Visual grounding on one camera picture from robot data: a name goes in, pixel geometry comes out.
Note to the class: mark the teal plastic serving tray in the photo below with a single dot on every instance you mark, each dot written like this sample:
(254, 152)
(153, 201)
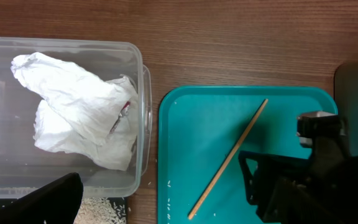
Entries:
(199, 125)

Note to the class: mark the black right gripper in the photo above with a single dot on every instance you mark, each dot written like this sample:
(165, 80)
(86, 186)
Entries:
(330, 163)

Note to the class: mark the pile of white rice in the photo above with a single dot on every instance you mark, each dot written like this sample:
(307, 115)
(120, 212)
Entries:
(98, 211)

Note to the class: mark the black plastic tray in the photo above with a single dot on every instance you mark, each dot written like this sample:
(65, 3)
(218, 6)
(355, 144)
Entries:
(117, 211)

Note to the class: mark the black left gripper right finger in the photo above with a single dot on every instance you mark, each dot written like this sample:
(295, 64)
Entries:
(336, 202)

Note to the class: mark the white paper napkin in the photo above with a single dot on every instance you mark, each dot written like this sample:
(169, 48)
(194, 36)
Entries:
(79, 112)

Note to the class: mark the wooden chopstick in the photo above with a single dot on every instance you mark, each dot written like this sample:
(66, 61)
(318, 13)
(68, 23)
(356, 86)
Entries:
(227, 160)

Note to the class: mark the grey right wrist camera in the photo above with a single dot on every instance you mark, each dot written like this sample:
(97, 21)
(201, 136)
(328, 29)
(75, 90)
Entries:
(314, 114)

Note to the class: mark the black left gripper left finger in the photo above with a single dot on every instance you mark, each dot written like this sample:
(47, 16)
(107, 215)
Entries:
(56, 202)

